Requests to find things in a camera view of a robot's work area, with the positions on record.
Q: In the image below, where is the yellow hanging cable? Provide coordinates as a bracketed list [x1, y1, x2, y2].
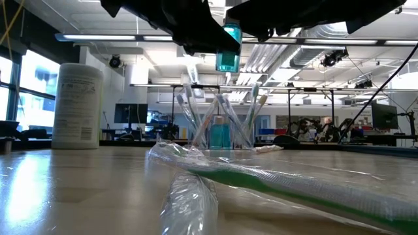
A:
[0, 0, 25, 46]

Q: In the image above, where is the black background workstation frame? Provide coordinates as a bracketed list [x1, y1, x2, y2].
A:
[129, 83, 337, 144]

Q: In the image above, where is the blue toothbrush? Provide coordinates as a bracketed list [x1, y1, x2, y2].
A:
[175, 93, 205, 148]
[184, 84, 206, 148]

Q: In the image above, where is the black monitor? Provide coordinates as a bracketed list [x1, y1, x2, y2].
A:
[114, 103, 149, 124]
[372, 103, 399, 130]

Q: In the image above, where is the small blue mouthwash bottle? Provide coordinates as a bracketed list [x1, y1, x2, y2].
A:
[215, 23, 243, 73]
[210, 116, 225, 149]
[223, 117, 234, 149]

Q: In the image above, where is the white wipes canister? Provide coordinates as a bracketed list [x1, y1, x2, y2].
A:
[51, 63, 105, 150]

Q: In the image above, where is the clear acrylic organizer holder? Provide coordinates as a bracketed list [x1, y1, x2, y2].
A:
[187, 125, 257, 151]

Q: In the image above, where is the orange toothbrush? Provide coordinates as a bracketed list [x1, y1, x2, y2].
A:
[253, 144, 284, 155]

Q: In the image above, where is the silver ceiling duct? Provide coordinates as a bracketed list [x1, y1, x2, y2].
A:
[289, 22, 349, 69]

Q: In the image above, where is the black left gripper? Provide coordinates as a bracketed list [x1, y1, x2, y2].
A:
[100, 0, 242, 55]

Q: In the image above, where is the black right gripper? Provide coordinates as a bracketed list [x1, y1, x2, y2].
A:
[227, 0, 408, 42]

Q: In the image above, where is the red toothbrush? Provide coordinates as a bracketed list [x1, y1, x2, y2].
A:
[243, 94, 269, 146]

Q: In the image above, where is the large window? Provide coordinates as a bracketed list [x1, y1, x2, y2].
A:
[0, 48, 61, 130]

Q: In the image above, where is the pink toothbrush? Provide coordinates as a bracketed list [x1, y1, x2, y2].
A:
[191, 96, 221, 148]

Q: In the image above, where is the long ceiling light bar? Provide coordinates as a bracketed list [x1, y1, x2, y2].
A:
[54, 32, 418, 46]

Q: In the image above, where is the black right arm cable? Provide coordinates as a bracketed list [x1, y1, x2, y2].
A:
[338, 41, 418, 144]

